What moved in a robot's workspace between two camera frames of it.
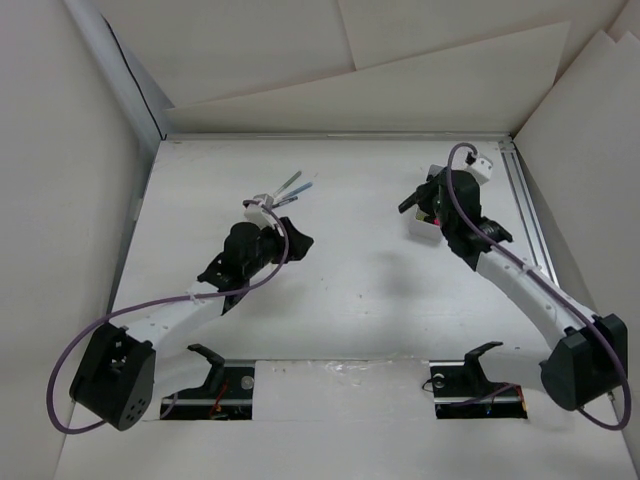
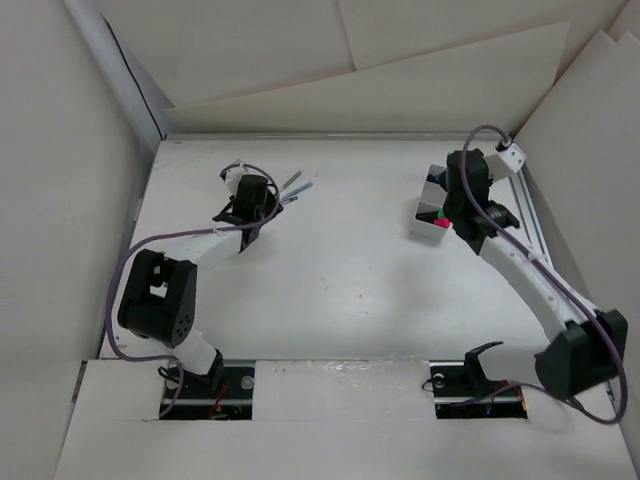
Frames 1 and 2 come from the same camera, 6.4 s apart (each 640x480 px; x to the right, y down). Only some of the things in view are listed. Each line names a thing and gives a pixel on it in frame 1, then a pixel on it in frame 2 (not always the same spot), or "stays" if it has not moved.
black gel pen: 285,201 stays
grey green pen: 288,183 stays
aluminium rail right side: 528,210 stays
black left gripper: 297,243 → 272,209
